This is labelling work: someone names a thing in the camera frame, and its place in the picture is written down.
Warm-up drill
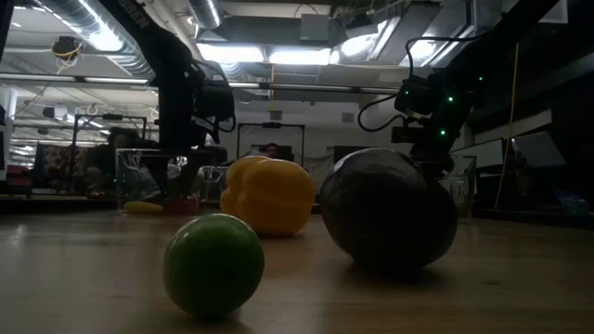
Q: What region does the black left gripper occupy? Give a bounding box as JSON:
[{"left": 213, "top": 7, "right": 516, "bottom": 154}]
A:
[{"left": 150, "top": 105, "right": 209, "bottom": 200}]

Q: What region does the round purple eggplant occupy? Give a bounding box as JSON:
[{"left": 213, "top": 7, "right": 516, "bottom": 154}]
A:
[{"left": 318, "top": 147, "right": 459, "bottom": 275}]

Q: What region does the yellow bell pepper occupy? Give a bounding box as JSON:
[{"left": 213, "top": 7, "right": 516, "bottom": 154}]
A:
[{"left": 219, "top": 155, "right": 317, "bottom": 238}]

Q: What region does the shiny green round fruit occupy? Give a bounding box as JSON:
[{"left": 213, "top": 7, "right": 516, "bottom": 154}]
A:
[{"left": 161, "top": 212, "right": 266, "bottom": 320}]

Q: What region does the clear plastic bin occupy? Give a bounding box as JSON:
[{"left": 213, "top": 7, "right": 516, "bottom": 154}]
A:
[
  {"left": 440, "top": 153, "right": 478, "bottom": 222},
  {"left": 114, "top": 147, "right": 228, "bottom": 214}
]

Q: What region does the white slanted panel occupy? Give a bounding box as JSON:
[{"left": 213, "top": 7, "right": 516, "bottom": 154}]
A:
[
  {"left": 452, "top": 137, "right": 506, "bottom": 169},
  {"left": 511, "top": 131, "right": 568, "bottom": 168}
]

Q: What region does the yellow squash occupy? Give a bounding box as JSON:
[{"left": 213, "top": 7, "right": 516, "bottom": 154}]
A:
[{"left": 122, "top": 199, "right": 164, "bottom": 215}]

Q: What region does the black monitor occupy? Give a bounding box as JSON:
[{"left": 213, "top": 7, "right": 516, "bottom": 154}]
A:
[{"left": 332, "top": 145, "right": 372, "bottom": 164}]

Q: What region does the floral patterned cloth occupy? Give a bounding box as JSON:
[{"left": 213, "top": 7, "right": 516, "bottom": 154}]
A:
[{"left": 44, "top": 146, "right": 87, "bottom": 189}]

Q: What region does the round ceiling light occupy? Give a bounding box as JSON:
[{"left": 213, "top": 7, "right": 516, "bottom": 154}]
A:
[{"left": 340, "top": 34, "right": 375, "bottom": 58}]

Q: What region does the rectangular ceiling light panel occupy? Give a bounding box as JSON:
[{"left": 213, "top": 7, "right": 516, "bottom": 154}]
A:
[
  {"left": 267, "top": 47, "right": 333, "bottom": 67},
  {"left": 197, "top": 44, "right": 266, "bottom": 65}
]

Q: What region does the long horizontal ceiling pipe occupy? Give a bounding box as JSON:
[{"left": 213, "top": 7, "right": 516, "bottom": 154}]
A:
[{"left": 0, "top": 72, "right": 400, "bottom": 94}]

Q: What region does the grey ceiling box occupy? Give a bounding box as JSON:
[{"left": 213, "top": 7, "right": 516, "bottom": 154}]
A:
[{"left": 299, "top": 13, "right": 331, "bottom": 43}]

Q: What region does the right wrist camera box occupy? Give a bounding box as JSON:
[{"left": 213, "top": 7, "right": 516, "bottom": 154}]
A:
[{"left": 391, "top": 124, "right": 431, "bottom": 144}]

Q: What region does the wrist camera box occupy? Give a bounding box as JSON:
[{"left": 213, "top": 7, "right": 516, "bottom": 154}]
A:
[
  {"left": 391, "top": 124, "right": 431, "bottom": 144},
  {"left": 194, "top": 79, "right": 237, "bottom": 122}
]

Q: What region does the yellow hanging cable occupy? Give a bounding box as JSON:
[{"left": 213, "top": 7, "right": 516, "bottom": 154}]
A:
[{"left": 493, "top": 41, "right": 522, "bottom": 210}]

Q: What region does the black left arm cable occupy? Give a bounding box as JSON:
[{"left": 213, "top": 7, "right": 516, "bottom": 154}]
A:
[{"left": 192, "top": 58, "right": 238, "bottom": 146}]

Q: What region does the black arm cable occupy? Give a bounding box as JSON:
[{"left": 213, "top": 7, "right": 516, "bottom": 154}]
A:
[
  {"left": 355, "top": 35, "right": 484, "bottom": 135},
  {"left": 192, "top": 58, "right": 238, "bottom": 146}
]

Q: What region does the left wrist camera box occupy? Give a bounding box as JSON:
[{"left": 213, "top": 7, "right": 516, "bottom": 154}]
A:
[{"left": 194, "top": 79, "right": 237, "bottom": 122}]

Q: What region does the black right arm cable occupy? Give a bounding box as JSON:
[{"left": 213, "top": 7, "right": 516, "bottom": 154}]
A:
[{"left": 355, "top": 35, "right": 484, "bottom": 135}]

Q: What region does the black metal rack frame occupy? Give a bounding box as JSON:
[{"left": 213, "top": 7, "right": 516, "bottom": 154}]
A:
[{"left": 69, "top": 114, "right": 149, "bottom": 186}]

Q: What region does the black table edge rail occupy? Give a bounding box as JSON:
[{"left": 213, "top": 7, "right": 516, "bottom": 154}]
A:
[{"left": 0, "top": 197, "right": 117, "bottom": 215}]

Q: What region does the black rectangular frame stand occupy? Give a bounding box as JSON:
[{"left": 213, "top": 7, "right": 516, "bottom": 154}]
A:
[{"left": 236, "top": 122, "right": 306, "bottom": 168}]

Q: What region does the silver round air duct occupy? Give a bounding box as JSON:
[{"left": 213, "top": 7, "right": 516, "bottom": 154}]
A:
[{"left": 187, "top": 0, "right": 225, "bottom": 31}]

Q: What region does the large silver air duct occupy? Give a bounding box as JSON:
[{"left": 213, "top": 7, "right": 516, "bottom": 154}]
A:
[{"left": 27, "top": 0, "right": 157, "bottom": 79}]

